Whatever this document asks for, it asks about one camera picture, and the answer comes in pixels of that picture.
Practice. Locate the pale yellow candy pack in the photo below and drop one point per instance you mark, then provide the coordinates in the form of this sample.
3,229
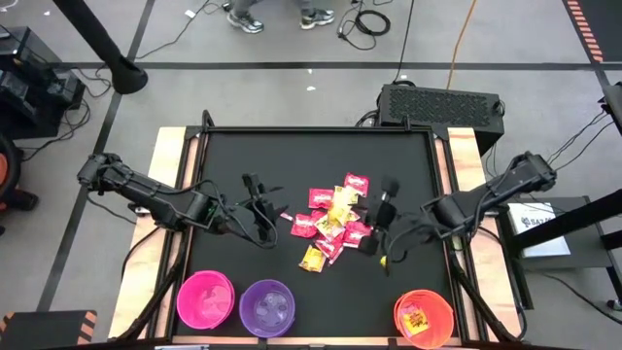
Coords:
328,227
344,194

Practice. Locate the Smarties candy roll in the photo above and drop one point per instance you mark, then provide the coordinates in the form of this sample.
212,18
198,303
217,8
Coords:
355,244
286,217
337,256

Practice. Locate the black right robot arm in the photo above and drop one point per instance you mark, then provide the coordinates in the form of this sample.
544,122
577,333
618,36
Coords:
486,199

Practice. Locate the person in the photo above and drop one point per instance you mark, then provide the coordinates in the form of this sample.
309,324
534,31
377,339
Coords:
245,22

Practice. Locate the purple plastic bucket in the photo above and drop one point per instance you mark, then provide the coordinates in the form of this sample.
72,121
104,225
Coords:
267,308

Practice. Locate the black table mat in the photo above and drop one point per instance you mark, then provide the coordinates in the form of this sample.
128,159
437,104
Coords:
272,160

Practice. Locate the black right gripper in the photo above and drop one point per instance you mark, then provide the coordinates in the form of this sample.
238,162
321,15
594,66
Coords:
386,216

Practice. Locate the red Skittles candy pack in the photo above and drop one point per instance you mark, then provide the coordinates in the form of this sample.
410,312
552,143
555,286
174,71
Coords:
355,233
321,198
356,183
318,214
303,226
328,247

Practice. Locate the orange plastic bucket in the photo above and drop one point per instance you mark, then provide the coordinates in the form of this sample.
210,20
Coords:
437,335

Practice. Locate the yellow Sour Patch pack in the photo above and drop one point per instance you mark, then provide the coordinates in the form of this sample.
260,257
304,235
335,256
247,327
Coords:
312,259
414,321
338,211

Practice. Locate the black computer case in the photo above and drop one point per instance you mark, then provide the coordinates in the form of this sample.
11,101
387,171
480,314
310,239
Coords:
437,109

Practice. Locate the black metal table frame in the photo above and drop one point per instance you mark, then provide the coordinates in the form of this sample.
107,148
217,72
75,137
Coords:
316,129

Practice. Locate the black side table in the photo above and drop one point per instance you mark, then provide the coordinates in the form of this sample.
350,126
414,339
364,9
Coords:
583,262

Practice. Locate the black round pole stand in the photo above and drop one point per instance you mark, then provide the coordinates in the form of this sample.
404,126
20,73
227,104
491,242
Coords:
104,46

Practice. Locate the black slanted beam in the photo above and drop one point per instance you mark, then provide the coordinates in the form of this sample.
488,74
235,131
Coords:
593,211

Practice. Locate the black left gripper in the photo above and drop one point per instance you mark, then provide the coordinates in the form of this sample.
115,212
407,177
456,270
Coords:
243,221

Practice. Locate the black orange striped floor mat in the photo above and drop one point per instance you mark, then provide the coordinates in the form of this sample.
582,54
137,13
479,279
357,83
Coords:
602,19
44,330

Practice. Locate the black equipment rack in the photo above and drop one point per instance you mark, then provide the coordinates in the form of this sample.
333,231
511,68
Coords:
29,82

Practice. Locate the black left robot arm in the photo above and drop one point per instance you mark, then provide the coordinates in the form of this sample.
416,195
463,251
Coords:
146,194

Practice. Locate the pink plastic bucket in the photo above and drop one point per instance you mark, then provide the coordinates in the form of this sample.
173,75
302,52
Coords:
205,300

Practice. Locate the white labelled box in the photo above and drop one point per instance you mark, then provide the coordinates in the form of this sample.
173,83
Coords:
539,228

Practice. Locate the orange black machine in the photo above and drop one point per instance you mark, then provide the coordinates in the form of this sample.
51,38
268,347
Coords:
5,170

